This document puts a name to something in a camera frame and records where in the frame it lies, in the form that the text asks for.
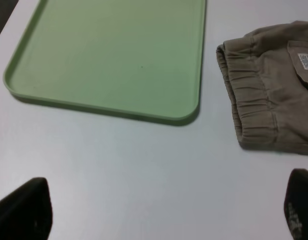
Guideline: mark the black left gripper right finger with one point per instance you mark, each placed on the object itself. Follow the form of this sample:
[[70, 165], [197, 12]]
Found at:
[[296, 204]]

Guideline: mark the green plastic tray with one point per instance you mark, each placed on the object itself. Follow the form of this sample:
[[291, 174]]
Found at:
[[137, 58]]

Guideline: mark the khaki jeans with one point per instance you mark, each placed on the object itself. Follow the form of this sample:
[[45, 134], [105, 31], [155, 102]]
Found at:
[[266, 78]]

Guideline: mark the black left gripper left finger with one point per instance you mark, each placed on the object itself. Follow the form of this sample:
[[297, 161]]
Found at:
[[26, 213]]

